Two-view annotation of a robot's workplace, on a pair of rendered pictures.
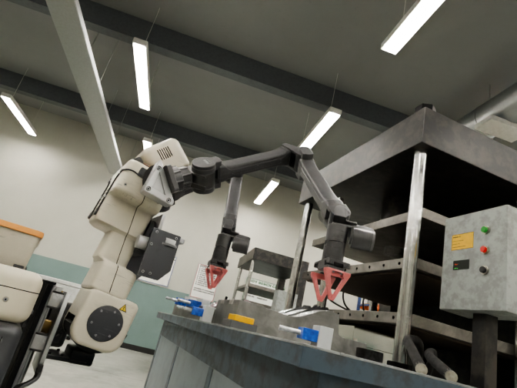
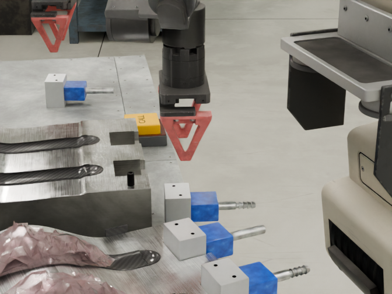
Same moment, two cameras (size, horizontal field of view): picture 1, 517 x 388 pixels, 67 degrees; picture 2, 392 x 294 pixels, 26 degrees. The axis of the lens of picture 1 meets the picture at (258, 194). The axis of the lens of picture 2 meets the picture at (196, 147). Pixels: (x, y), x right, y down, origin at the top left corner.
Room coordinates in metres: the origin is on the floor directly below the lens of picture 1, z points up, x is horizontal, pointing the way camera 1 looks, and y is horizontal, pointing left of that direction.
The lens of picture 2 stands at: (2.55, 0.25, 1.39)
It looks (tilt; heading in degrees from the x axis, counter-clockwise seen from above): 23 degrees down; 188
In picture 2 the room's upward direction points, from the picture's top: straight up
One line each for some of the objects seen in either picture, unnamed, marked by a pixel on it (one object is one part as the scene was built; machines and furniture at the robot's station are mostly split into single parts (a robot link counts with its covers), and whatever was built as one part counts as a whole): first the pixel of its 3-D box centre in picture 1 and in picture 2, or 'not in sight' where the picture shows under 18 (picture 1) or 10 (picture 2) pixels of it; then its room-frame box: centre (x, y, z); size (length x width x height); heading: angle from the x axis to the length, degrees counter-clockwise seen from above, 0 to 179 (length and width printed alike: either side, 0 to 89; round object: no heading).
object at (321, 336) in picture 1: (304, 333); (80, 90); (1.02, -0.19, 0.83); 0.13 x 0.05 x 0.05; 98
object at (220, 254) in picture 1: (219, 257); (183, 68); (1.48, 0.08, 1.04); 0.10 x 0.07 x 0.07; 12
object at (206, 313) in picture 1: (194, 310); (210, 206); (1.47, 0.12, 0.83); 0.13 x 0.05 x 0.05; 102
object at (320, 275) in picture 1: (325, 283); (53, 26); (1.05, -0.23, 0.96); 0.07 x 0.07 x 0.09; 7
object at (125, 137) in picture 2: not in sight; (125, 149); (1.39, -0.02, 0.87); 0.05 x 0.05 x 0.04; 16
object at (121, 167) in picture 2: not in sight; (130, 179); (1.49, 0.01, 0.87); 0.05 x 0.05 x 0.04; 16
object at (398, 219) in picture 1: (402, 247); not in sight; (2.33, -0.96, 1.51); 1.10 x 0.70 x 0.05; 16
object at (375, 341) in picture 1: (376, 351); not in sight; (2.24, -0.84, 0.87); 0.50 x 0.27 x 0.17; 106
